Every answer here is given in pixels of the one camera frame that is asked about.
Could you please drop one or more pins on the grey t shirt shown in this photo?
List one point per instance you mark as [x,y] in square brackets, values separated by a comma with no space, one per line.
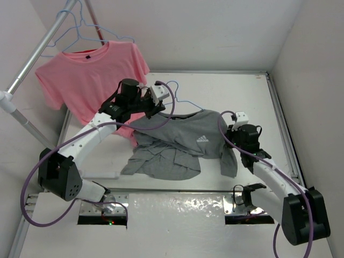
[170,149]

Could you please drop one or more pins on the blue wire hanger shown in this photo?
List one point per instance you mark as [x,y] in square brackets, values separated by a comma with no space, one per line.
[84,28]
[183,104]

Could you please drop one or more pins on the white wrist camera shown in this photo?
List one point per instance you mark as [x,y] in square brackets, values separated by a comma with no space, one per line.
[158,93]
[240,119]

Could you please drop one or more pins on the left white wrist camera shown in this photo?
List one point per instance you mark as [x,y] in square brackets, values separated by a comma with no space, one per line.
[158,93]

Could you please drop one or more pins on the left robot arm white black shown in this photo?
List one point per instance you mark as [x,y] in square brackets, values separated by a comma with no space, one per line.
[58,169]

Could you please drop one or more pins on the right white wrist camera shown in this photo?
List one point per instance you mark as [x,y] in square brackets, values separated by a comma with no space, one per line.
[240,119]

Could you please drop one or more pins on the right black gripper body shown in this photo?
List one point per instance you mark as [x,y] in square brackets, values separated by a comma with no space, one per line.
[234,136]

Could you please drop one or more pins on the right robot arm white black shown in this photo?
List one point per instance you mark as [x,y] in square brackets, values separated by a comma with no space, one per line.
[300,212]

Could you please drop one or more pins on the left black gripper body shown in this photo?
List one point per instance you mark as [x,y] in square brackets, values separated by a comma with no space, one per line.
[143,104]

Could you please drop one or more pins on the pink t shirt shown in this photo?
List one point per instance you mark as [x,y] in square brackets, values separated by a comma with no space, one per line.
[83,81]

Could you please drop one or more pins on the silver clothes rack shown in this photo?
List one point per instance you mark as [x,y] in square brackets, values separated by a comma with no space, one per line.
[23,24]

